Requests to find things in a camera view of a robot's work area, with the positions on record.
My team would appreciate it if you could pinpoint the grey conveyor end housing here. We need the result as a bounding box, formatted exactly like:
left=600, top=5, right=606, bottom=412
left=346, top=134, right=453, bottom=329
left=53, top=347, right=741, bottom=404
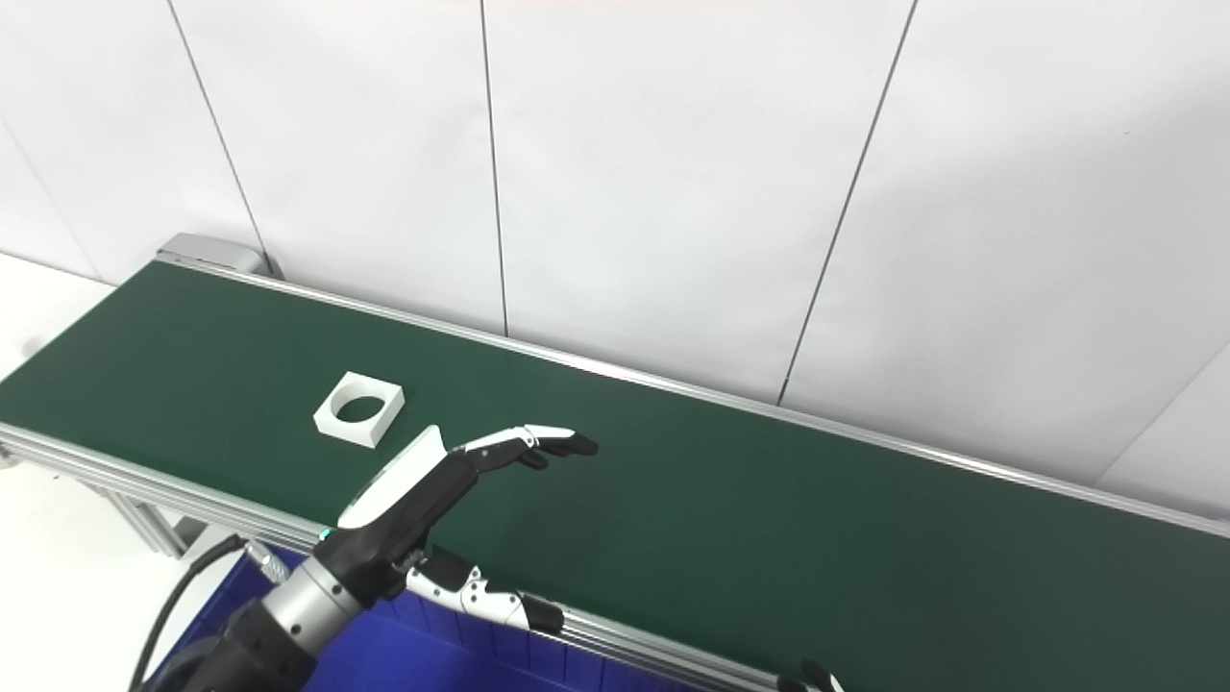
left=156, top=233, right=280, bottom=280

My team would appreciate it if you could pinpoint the blue plastic bin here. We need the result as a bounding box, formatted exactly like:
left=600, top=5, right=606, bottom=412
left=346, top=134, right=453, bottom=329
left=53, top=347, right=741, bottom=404
left=159, top=546, right=698, bottom=692

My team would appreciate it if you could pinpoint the white square part round hole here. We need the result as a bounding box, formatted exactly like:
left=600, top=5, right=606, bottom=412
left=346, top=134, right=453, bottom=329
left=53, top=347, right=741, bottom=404
left=312, top=371, right=406, bottom=450

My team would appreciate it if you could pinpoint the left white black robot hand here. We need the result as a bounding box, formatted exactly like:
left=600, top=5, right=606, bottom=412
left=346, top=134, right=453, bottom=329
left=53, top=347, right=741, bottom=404
left=312, top=423, right=599, bottom=635

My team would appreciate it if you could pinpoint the aluminium conveyor leg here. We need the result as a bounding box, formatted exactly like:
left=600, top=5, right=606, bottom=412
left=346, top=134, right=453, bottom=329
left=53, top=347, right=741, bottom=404
left=96, top=483, right=209, bottom=560

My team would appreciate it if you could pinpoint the green conveyor belt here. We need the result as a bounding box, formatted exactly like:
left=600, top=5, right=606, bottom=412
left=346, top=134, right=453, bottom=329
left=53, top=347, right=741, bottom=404
left=0, top=252, right=1230, bottom=692
left=0, top=261, right=1230, bottom=692

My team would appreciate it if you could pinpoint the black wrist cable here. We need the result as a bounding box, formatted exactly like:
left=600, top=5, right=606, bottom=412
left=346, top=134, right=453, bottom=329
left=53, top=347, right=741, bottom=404
left=128, top=534, right=291, bottom=692

